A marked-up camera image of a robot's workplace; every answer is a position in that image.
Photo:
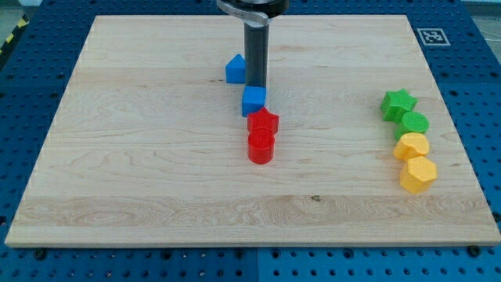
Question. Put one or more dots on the blue triangle block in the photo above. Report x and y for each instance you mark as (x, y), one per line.
(235, 70)

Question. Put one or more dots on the blue cube block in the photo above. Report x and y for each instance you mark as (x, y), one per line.
(253, 99)

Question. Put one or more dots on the red cylinder block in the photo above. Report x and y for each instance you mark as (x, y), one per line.
(261, 144)

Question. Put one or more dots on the red star block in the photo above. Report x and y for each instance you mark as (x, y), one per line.
(263, 119)

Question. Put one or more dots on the light wooden board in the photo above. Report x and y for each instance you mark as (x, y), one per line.
(148, 148)

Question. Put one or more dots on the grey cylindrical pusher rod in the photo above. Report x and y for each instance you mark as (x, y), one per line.
(256, 42)

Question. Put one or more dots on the green star block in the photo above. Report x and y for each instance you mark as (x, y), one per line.
(397, 103)

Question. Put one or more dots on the yellow heart block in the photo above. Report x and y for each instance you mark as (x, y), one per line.
(410, 145)

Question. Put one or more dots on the green cylinder block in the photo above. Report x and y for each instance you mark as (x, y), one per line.
(411, 122)

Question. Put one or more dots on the yellow hexagon block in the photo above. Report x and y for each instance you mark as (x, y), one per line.
(418, 174)

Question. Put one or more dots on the white fiducial marker tag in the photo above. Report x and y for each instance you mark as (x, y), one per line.
(431, 36)

